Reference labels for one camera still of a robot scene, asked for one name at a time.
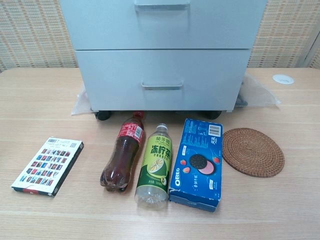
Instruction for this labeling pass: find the silver handle of lockless drawer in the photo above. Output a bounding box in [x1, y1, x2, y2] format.
[140, 79, 185, 90]

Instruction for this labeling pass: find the white drawer without lock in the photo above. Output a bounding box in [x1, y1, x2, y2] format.
[74, 48, 253, 111]

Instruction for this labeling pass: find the white drawer with lock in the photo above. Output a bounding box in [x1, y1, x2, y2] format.
[59, 0, 268, 50]

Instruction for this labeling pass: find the lemon tea bottle green label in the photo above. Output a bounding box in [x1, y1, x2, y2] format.
[134, 123, 173, 210]

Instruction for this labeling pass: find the blue Oreo cookie box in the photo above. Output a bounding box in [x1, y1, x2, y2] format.
[168, 118, 224, 213]

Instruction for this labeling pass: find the black caster wheel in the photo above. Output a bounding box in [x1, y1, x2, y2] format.
[204, 109, 223, 120]
[95, 110, 112, 121]

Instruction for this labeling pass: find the cola bottle red label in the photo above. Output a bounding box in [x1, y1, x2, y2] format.
[99, 111, 147, 193]

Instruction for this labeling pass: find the round cork coaster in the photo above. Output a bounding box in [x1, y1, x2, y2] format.
[221, 127, 286, 179]

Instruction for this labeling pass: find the clear plastic sheet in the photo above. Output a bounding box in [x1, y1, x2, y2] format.
[71, 73, 282, 116]

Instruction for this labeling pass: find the silver handle of locked drawer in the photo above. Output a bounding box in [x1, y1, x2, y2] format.
[134, 2, 190, 13]

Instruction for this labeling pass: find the round white cable grommet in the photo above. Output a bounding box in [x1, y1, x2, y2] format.
[272, 74, 295, 83]

